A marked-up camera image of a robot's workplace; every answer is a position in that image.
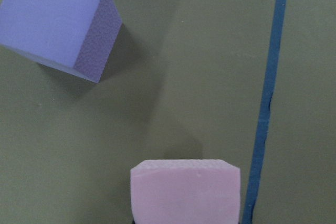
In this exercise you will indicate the purple foam block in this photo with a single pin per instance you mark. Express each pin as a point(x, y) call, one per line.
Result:
point(74, 36)

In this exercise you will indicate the pink foam block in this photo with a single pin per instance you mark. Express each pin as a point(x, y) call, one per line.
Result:
point(185, 191)

